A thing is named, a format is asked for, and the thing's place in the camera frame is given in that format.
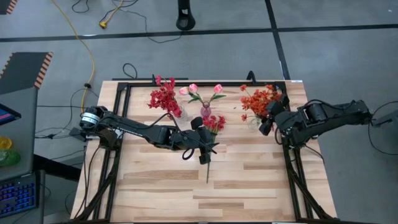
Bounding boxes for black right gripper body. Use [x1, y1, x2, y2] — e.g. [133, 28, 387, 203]
[259, 95, 301, 135]

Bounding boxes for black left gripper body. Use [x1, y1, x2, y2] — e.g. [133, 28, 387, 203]
[161, 116, 212, 165]

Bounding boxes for red artificial flower stem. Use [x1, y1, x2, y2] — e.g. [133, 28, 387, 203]
[201, 114, 227, 184]
[154, 74, 178, 100]
[147, 88, 182, 121]

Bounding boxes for pink tulip stem two buds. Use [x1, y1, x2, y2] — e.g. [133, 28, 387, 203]
[178, 83, 206, 105]

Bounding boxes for pink tulip stem one bud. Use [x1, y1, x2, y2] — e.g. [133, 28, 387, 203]
[206, 83, 227, 105]

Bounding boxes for tall clear glass vase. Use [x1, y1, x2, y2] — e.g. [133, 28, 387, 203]
[248, 116, 262, 131]

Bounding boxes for short clear glass vase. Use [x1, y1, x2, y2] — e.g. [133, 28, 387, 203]
[175, 105, 189, 124]

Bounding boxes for purple glass vase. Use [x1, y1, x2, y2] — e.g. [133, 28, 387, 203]
[200, 101, 213, 118]

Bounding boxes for grey stand foot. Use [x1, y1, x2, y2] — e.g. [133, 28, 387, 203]
[369, 110, 398, 128]

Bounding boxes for grey side desk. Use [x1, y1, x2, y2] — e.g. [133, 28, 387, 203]
[0, 86, 40, 183]

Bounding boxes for backlit black keyboard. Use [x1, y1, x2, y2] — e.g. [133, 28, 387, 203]
[0, 172, 40, 218]

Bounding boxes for green plastic object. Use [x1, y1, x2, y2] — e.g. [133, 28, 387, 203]
[0, 147, 22, 167]

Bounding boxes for large black orange-striped mat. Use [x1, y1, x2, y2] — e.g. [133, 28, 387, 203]
[0, 51, 55, 96]

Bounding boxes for dark tablet screen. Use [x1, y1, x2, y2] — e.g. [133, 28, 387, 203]
[0, 102, 22, 126]

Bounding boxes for yellow plastic object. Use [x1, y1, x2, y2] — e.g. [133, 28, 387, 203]
[0, 135, 14, 149]

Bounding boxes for small black orange-striped mat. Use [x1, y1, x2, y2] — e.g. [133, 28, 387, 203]
[0, 0, 19, 16]

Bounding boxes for black aluminium table frame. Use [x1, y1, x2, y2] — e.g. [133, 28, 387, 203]
[70, 77, 340, 224]

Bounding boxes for black cable loop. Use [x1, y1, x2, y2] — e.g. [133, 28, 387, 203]
[122, 62, 139, 80]

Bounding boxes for yellow extension cable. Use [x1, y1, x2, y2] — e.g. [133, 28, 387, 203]
[50, 0, 96, 105]

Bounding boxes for yellow cable with plug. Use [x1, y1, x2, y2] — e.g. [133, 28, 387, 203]
[98, 0, 124, 30]

